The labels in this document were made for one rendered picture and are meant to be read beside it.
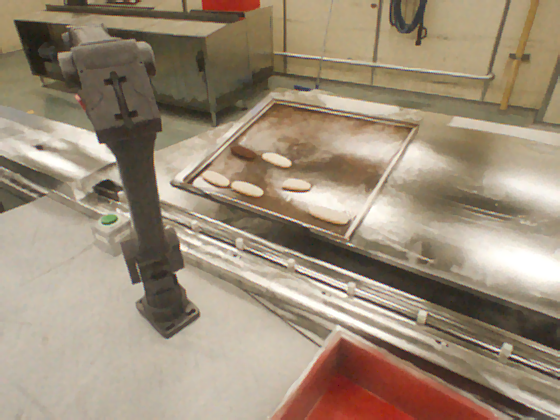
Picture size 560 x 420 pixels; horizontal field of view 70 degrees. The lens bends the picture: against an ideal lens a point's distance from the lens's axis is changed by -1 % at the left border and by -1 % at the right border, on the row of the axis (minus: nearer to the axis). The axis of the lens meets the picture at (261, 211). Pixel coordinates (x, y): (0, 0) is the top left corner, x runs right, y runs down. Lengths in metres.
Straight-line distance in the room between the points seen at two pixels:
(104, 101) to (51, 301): 0.59
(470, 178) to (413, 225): 0.22
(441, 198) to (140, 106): 0.75
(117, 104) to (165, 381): 0.48
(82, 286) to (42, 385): 0.24
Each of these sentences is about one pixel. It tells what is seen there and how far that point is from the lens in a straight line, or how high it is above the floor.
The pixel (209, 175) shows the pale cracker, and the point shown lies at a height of 0.91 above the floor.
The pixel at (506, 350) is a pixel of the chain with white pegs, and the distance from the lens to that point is 0.81.
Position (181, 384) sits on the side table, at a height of 0.82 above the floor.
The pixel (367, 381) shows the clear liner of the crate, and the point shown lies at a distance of 0.72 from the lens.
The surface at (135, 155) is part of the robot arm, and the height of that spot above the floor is 1.23.
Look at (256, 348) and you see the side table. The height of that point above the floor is 0.82.
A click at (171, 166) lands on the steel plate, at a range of 1.40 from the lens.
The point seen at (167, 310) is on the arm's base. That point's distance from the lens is 0.81.
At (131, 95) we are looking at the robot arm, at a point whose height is 1.31.
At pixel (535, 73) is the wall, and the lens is 4.40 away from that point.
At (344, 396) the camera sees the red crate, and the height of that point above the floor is 0.82.
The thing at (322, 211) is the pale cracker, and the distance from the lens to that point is 0.96.
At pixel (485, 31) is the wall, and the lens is 4.36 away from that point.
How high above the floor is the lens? 1.45
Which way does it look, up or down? 35 degrees down
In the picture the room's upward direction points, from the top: 3 degrees counter-clockwise
